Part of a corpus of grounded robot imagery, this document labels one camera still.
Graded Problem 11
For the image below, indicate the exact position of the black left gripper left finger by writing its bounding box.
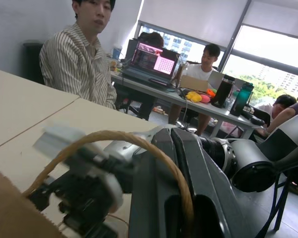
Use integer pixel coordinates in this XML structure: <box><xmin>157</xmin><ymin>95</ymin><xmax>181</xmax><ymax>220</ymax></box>
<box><xmin>128</xmin><ymin>126</ymin><xmax>195</xmax><ymax>238</ymax></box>

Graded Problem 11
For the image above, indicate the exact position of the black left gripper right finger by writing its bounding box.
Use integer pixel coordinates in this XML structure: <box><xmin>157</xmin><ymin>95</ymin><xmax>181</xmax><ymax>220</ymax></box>
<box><xmin>172</xmin><ymin>126</ymin><xmax>239</xmax><ymax>238</ymax></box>

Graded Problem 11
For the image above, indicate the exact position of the brown paper bag rope handle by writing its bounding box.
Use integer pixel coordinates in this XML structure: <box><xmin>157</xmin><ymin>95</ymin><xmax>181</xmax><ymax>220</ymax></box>
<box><xmin>0</xmin><ymin>130</ymin><xmax>195</xmax><ymax>238</ymax></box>

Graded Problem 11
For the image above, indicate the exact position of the yellow plush toy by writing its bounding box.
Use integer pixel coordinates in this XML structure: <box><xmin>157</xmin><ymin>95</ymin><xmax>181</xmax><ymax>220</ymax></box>
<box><xmin>185</xmin><ymin>91</ymin><xmax>202</xmax><ymax>103</ymax></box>

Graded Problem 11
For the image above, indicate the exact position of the silver robot body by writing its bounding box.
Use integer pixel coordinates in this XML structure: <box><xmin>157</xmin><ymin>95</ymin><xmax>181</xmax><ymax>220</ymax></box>
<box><xmin>257</xmin><ymin>114</ymin><xmax>298</xmax><ymax>176</ymax></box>

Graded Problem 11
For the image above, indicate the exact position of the grey office desk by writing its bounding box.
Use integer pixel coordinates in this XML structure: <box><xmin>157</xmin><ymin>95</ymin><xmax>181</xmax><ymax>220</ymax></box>
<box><xmin>110</xmin><ymin>71</ymin><xmax>265</xmax><ymax>140</ymax></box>

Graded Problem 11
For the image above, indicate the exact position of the teal drinking bottle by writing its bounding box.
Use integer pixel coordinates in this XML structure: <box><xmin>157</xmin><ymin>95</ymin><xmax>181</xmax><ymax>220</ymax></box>
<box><xmin>229</xmin><ymin>82</ymin><xmax>255</xmax><ymax>117</ymax></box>

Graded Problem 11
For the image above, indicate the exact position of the black drinking bottle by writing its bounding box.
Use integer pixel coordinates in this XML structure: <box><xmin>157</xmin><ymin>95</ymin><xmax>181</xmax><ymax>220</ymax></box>
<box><xmin>210</xmin><ymin>74</ymin><xmax>236</xmax><ymax>109</ymax></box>

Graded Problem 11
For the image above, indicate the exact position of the person in purple shirt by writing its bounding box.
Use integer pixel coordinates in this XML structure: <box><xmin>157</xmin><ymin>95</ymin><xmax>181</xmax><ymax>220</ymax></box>
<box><xmin>264</xmin><ymin>89</ymin><xmax>298</xmax><ymax>140</ymax></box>

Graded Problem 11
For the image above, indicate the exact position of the brown cardboard box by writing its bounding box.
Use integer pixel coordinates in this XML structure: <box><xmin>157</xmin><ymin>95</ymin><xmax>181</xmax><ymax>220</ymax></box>
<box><xmin>179</xmin><ymin>74</ymin><xmax>210</xmax><ymax>92</ymax></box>

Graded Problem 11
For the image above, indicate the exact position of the silver open laptop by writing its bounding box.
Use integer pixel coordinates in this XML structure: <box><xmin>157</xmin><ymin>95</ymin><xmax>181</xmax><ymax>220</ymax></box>
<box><xmin>208</xmin><ymin>70</ymin><xmax>226</xmax><ymax>89</ymax></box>

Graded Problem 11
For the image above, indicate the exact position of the black open laptop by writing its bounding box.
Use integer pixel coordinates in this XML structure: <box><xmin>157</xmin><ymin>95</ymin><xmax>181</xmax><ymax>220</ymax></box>
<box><xmin>121</xmin><ymin>41</ymin><xmax>181</xmax><ymax>90</ymax></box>

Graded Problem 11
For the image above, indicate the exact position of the person in white t-shirt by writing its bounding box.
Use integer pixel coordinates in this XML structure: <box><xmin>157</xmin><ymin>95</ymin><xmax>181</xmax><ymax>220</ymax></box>
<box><xmin>168</xmin><ymin>43</ymin><xmax>222</xmax><ymax>136</ymax></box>

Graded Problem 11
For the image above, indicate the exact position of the man in striped shirt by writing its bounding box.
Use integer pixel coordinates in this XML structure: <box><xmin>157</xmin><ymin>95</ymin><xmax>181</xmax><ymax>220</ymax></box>
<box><xmin>39</xmin><ymin>0</ymin><xmax>118</xmax><ymax>110</ymax></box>

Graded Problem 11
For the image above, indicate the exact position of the black office chair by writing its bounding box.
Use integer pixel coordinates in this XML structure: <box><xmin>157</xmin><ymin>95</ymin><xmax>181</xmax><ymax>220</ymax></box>
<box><xmin>23</xmin><ymin>41</ymin><xmax>46</xmax><ymax>85</ymax></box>

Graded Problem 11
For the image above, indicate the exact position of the dark-haired person behind laptop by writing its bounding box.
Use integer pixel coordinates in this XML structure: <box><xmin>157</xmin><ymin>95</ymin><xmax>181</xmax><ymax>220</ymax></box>
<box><xmin>138</xmin><ymin>31</ymin><xmax>164</xmax><ymax>48</ymax></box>

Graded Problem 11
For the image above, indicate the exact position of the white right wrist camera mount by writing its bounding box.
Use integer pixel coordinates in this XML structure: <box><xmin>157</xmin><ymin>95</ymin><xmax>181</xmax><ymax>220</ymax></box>
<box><xmin>33</xmin><ymin>124</ymin><xmax>87</xmax><ymax>159</ymax></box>

